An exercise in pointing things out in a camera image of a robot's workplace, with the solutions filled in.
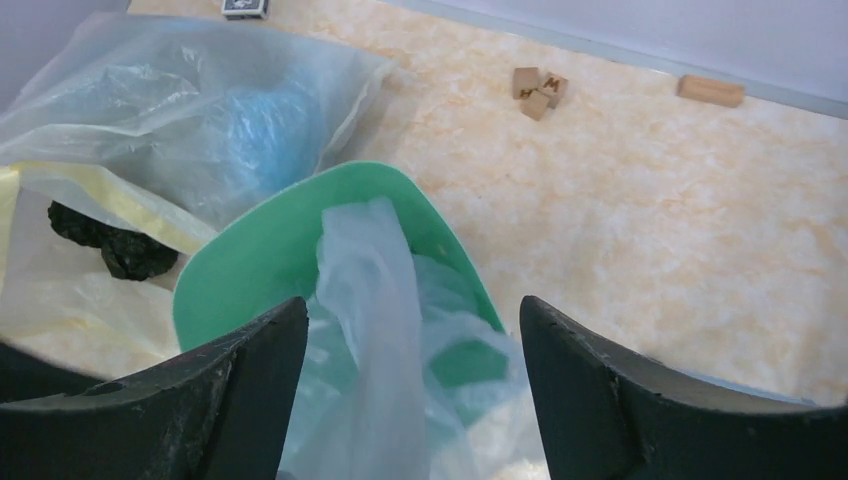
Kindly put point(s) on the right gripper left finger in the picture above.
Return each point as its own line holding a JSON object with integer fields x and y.
{"x": 218, "y": 411}

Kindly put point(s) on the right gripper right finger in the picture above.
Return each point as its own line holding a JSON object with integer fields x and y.
{"x": 607, "y": 412}

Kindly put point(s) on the green plastic trash bin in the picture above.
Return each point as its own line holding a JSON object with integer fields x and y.
{"x": 268, "y": 255}

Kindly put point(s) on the light blue plastic bag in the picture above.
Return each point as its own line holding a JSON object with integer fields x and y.
{"x": 402, "y": 378}

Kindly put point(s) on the clear yellowish plastic bag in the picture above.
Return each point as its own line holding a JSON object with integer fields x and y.
{"x": 168, "y": 126}

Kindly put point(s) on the wooden letter cube front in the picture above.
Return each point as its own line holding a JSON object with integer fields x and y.
{"x": 535, "y": 105}

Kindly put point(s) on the small wooden block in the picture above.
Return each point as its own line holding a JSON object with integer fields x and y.
{"x": 711, "y": 91}

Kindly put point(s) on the blue playing card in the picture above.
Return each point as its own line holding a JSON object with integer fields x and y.
{"x": 245, "y": 9}

